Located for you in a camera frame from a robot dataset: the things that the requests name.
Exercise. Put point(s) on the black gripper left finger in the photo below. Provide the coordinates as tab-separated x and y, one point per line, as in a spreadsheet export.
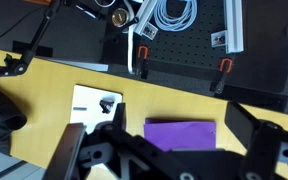
65	150

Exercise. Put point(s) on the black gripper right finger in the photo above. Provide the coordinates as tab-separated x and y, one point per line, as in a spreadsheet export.
242	121

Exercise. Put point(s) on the purple cloth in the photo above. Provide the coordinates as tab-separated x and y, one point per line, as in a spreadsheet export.
184	135

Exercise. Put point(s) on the black tape strip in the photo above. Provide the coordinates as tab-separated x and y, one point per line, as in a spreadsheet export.
257	96
42	50

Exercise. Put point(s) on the long aluminium extrusion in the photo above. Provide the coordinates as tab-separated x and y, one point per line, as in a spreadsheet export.
232	23

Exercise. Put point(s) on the black rod with knob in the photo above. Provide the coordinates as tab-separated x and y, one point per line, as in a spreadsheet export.
117	30

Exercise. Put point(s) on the short aluminium extrusion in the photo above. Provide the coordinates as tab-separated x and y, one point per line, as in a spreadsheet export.
145	20

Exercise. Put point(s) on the round brass knob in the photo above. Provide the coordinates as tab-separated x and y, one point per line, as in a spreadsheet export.
120	17

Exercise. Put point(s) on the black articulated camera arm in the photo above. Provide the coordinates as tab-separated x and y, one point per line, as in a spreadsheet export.
34	43

